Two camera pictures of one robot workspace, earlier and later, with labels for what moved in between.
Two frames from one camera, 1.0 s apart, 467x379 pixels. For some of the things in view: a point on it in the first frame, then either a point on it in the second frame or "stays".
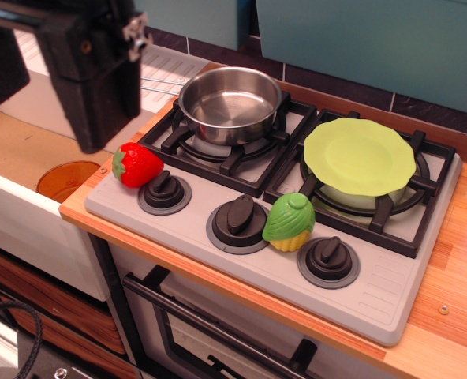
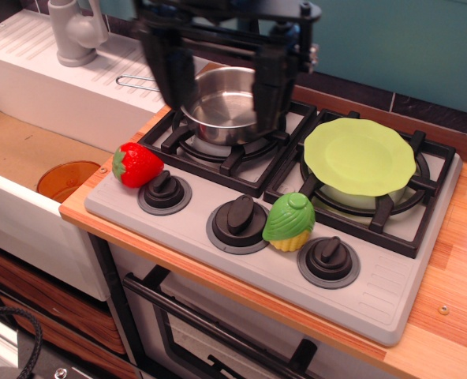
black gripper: (96, 70) → (236, 25)
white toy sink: (28, 133) stays
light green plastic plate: (359, 157) stays
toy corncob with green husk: (289, 221) stays
